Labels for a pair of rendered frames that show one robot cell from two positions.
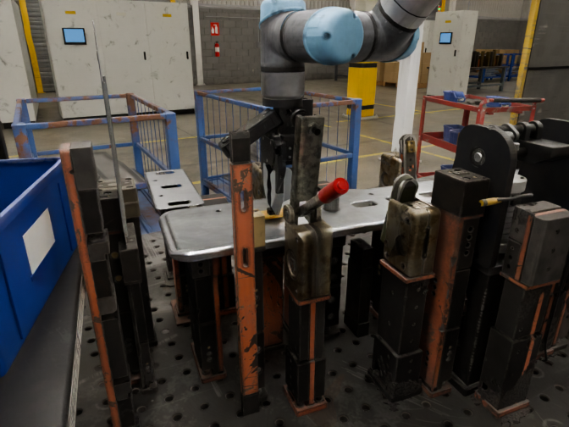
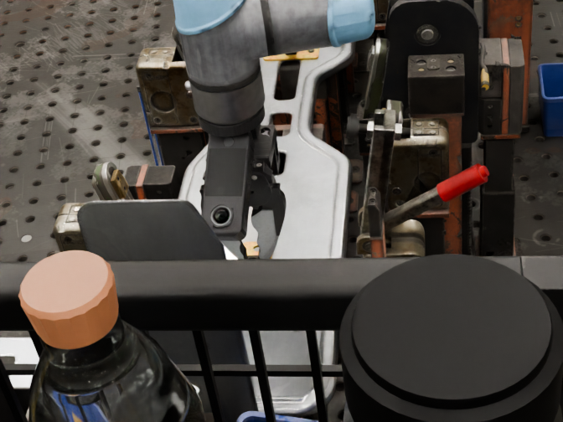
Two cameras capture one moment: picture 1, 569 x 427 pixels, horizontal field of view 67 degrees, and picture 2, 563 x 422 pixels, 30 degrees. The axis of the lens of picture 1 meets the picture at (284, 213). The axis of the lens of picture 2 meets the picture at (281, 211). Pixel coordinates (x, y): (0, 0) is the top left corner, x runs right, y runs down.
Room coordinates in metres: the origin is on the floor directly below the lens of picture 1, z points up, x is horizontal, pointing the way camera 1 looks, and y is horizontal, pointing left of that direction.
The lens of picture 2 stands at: (0.24, 0.75, 1.85)
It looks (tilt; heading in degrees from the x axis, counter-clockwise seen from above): 41 degrees down; 303
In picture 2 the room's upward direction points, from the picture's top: 9 degrees counter-clockwise
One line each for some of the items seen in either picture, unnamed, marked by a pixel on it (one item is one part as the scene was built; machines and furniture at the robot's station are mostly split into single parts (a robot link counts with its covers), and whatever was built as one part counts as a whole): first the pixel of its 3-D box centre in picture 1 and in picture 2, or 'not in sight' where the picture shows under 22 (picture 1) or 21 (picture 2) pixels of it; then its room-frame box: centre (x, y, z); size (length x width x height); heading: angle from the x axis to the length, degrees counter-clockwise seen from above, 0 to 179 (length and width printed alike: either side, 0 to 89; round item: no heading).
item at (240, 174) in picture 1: (245, 290); (386, 365); (0.58, 0.06, 0.95); 0.03 x 0.01 x 0.50; 111
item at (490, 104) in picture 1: (469, 154); not in sight; (3.36, -1.48, 0.49); 0.81 x 0.47 x 0.97; 14
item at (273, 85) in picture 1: (282, 85); (224, 90); (0.77, 0.00, 1.24); 0.08 x 0.08 x 0.05
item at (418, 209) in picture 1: (403, 302); (422, 239); (0.65, -0.21, 0.88); 0.11 x 0.09 x 0.37; 21
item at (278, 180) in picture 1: (277, 169); (264, 203); (0.74, 0.01, 1.10); 0.05 x 0.02 x 0.09; 21
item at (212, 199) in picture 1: (217, 256); not in sight; (0.91, 0.16, 0.84); 0.11 x 0.10 x 0.28; 21
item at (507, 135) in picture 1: (497, 257); (430, 118); (0.71, -0.39, 0.94); 0.18 x 0.13 x 0.49; 111
